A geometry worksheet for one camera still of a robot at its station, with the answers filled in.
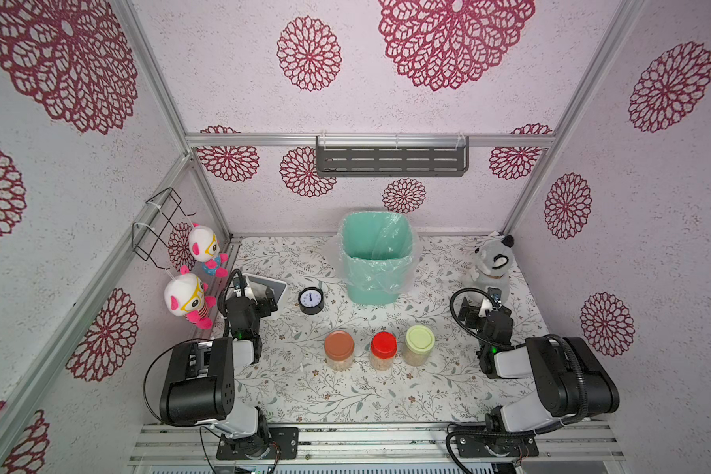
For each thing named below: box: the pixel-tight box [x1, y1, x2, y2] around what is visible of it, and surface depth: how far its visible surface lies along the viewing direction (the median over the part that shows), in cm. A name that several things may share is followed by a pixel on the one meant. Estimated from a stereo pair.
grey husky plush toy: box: [463, 231, 515, 302], surface depth 92 cm
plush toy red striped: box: [163, 272, 218, 330], surface depth 82 cm
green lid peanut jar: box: [401, 324, 436, 368], surface depth 80 cm
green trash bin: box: [339, 210, 414, 306], surface depth 94 cm
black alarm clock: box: [298, 286, 325, 316], surface depth 99 cm
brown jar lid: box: [324, 329, 355, 362], surface depth 82 cm
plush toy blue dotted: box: [187, 223, 230, 278], surface depth 96 cm
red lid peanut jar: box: [369, 330, 398, 372], surface depth 81 cm
